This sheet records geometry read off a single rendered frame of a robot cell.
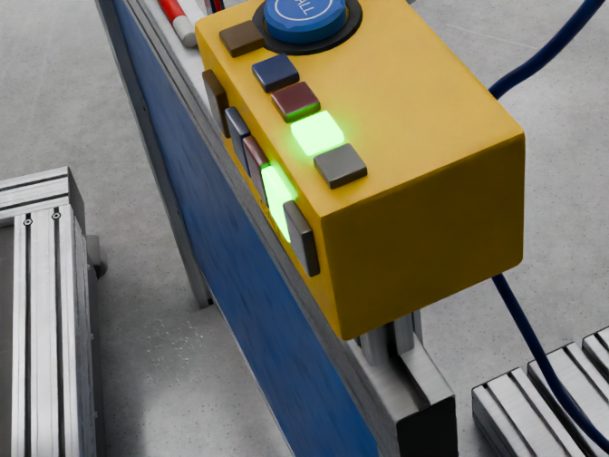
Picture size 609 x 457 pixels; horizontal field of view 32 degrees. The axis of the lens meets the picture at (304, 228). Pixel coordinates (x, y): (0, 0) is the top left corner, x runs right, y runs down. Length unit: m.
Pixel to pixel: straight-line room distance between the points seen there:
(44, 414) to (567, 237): 0.90
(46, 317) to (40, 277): 0.08
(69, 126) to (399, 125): 1.79
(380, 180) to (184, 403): 1.29
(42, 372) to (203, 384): 0.31
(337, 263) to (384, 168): 0.05
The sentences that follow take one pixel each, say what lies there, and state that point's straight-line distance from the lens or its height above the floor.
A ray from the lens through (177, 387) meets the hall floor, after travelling 1.74.
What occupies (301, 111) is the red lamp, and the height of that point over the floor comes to 1.08.
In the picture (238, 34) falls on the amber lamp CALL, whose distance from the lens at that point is 0.53.
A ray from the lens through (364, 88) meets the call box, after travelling 0.49.
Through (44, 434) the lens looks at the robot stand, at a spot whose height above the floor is 0.23.
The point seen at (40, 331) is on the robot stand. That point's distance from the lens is 1.58.
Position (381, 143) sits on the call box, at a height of 1.07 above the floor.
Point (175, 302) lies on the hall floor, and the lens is 1.85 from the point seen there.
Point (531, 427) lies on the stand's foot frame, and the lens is 1.54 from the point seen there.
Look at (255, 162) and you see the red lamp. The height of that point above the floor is 1.06.
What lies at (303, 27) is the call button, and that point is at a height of 1.08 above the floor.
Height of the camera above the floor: 1.39
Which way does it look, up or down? 47 degrees down
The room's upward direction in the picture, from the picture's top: 11 degrees counter-clockwise
